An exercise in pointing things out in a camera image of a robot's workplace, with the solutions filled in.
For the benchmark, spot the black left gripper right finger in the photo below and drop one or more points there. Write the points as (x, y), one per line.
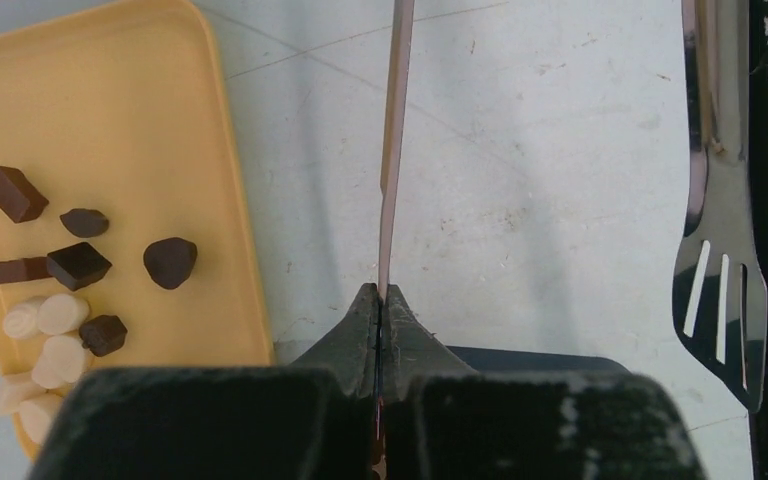
(409, 350)

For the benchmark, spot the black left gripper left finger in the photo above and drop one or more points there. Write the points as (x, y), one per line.
(349, 349)

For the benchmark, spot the blue chocolate box with insert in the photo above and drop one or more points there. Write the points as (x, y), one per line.
(493, 360)

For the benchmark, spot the dark crown chocolate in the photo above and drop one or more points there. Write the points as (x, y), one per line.
(103, 335)

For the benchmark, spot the white round chocolate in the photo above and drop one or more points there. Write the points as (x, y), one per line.
(16, 388)
(61, 314)
(63, 360)

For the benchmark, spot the dark leaf chocolate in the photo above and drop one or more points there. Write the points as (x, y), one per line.
(85, 223)

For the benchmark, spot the white oval chocolate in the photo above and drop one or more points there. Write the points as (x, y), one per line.
(37, 415)
(21, 320)

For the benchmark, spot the brown rectangular chocolate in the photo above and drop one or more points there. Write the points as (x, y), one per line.
(20, 200)
(23, 270)

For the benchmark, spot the yellow plastic tray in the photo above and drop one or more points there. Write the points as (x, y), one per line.
(123, 108)

